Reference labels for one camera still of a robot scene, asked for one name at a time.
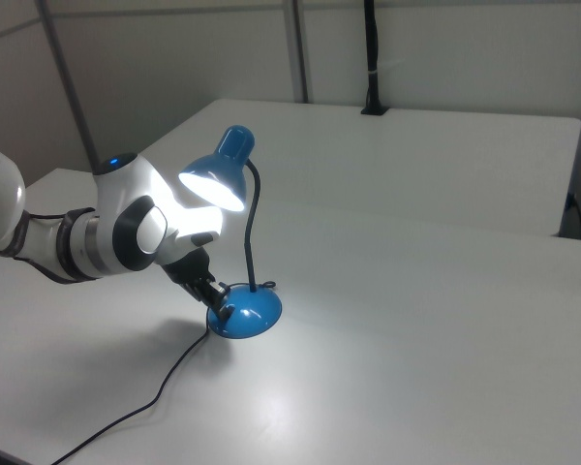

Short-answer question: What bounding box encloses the black cable at wall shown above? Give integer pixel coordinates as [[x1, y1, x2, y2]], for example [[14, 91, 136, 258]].
[[565, 190, 581, 241]]

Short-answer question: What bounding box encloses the blue gooseneck desk lamp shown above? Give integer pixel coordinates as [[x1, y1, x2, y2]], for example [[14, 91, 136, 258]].
[[177, 124, 284, 340]]

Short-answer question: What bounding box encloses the white desk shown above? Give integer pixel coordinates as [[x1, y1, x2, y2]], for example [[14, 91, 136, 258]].
[[139, 98, 581, 238]]

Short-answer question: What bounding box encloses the black clamped pole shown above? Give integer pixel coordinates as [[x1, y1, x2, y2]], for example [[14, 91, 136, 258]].
[[359, 0, 389, 117]]

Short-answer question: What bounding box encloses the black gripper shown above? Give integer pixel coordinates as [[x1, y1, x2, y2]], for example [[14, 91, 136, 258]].
[[161, 246, 234, 322]]

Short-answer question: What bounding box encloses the black lamp power cable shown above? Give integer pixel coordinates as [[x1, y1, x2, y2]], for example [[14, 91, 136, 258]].
[[50, 281, 278, 465]]

